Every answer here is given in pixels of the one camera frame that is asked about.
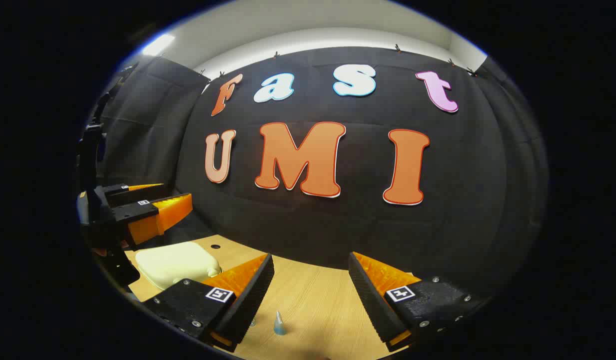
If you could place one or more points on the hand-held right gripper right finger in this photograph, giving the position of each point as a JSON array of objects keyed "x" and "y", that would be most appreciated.
[{"x": 370, "y": 300}]

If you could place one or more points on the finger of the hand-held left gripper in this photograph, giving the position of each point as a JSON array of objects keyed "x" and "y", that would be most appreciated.
[
  {"x": 138, "y": 194},
  {"x": 138, "y": 212}
]

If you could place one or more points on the cream suitcase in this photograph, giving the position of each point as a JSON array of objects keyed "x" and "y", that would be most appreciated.
[{"x": 173, "y": 262}]

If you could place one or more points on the blue squeeze tube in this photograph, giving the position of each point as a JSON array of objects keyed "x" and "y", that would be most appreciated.
[{"x": 279, "y": 326}]

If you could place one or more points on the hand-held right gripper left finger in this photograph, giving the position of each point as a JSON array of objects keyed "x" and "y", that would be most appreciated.
[{"x": 253, "y": 295}]

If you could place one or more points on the black backdrop cloth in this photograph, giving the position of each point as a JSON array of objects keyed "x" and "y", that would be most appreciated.
[{"x": 362, "y": 225}]

